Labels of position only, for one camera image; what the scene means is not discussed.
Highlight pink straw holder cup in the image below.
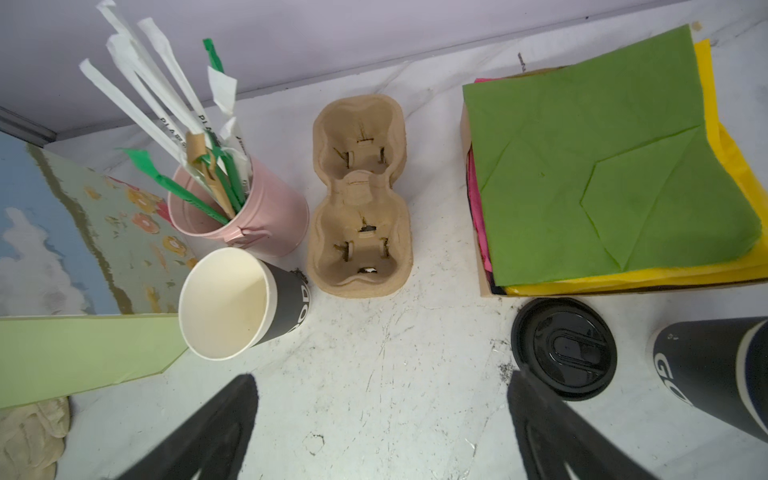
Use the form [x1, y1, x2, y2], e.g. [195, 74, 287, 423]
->
[167, 157, 309, 257]

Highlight green paper gift bag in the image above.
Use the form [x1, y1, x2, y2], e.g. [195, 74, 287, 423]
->
[1, 135, 196, 408]

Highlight pink napkin stack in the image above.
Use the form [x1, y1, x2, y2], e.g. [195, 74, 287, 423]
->
[460, 103, 492, 272]

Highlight green napkin stack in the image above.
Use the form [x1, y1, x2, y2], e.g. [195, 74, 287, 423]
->
[463, 26, 762, 287]

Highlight black white paper coffee cup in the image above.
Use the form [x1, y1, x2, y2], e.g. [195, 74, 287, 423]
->
[647, 316, 767, 442]

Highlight brown pulp cup carriers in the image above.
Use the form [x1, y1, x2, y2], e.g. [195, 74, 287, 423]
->
[307, 94, 414, 299]

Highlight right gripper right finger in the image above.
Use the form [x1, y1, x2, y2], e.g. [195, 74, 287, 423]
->
[507, 368, 654, 479]

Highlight stacked paper coffee cup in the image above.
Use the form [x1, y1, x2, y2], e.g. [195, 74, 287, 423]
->
[178, 247, 311, 361]

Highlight cardboard napkin box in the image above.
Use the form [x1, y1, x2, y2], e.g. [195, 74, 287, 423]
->
[477, 41, 767, 297]

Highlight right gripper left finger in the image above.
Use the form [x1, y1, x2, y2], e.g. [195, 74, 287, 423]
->
[120, 374, 259, 479]

